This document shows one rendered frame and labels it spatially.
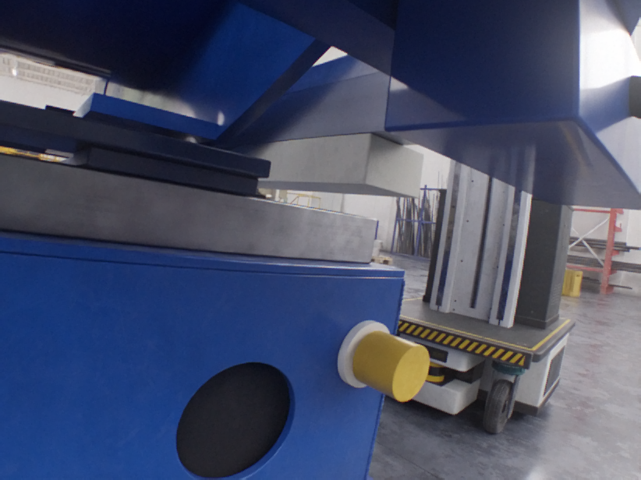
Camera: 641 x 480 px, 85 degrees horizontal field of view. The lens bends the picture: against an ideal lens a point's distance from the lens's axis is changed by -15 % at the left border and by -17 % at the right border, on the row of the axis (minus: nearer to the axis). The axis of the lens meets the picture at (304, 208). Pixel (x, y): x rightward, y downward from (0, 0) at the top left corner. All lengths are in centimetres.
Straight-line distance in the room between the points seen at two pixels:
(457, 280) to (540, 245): 37
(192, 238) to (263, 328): 12
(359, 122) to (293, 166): 15
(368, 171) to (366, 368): 25
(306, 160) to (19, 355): 46
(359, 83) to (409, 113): 36
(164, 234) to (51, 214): 11
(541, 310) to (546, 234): 30
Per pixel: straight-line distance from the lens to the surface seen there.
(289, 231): 49
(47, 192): 39
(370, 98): 57
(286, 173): 67
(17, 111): 36
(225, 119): 73
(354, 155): 56
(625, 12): 32
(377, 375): 50
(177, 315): 39
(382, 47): 30
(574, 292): 748
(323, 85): 65
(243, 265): 41
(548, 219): 176
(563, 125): 20
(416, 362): 52
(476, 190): 174
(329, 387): 54
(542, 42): 21
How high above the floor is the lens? 61
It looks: 2 degrees up
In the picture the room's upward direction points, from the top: 8 degrees clockwise
